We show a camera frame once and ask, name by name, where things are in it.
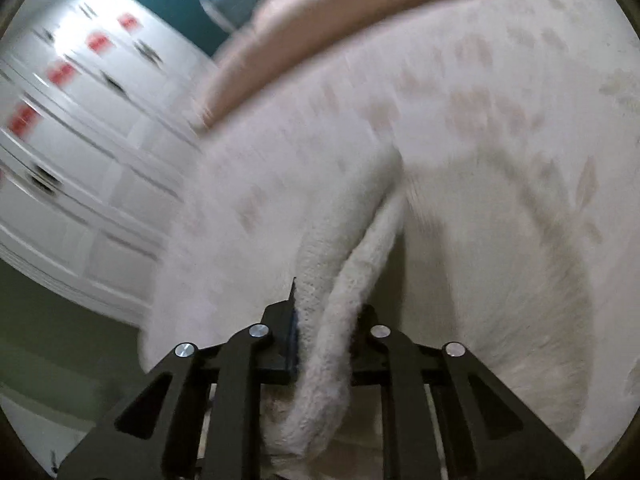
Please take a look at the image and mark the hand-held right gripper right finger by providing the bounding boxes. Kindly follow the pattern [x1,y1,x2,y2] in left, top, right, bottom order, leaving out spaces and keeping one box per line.
[351,304,586,480]

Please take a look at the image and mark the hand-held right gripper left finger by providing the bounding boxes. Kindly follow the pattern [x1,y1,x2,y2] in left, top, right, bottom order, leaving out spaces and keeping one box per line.
[57,277,301,480]

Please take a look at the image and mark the cream knit sweater black hearts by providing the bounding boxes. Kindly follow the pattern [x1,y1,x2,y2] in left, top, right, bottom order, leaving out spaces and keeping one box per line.
[280,152,408,461]

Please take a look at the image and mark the bed with floral bedspread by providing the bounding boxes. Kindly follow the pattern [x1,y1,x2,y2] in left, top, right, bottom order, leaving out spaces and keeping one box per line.
[137,0,640,480]

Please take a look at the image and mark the white panelled wardrobe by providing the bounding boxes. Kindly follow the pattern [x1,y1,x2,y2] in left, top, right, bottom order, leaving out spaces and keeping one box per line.
[0,0,221,326]

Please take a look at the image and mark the pink duvet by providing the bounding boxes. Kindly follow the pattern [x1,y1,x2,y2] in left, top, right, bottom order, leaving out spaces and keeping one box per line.
[192,0,591,131]

